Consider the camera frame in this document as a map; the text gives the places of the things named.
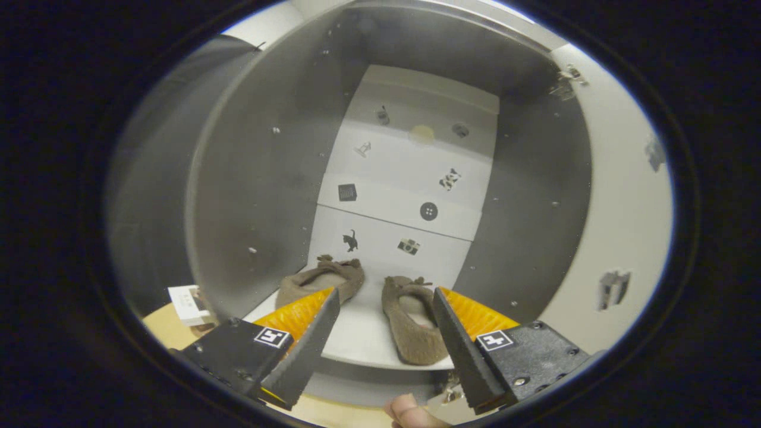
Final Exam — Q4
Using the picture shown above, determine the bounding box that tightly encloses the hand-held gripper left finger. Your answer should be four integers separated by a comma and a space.
172, 288, 341, 411

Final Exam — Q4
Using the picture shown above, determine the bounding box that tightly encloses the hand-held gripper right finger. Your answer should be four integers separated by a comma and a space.
432, 287, 607, 415

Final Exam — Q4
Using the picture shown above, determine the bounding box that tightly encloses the brown fuzzy shoe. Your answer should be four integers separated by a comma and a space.
382, 275, 452, 366
275, 254, 365, 310

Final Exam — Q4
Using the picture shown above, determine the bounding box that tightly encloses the grey shoe cabinet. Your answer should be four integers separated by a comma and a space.
184, 6, 595, 411

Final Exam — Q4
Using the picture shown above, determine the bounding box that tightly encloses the white book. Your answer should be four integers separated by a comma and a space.
168, 285, 212, 326

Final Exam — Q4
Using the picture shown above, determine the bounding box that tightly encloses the black backdrop cloth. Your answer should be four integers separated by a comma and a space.
107, 34, 262, 316

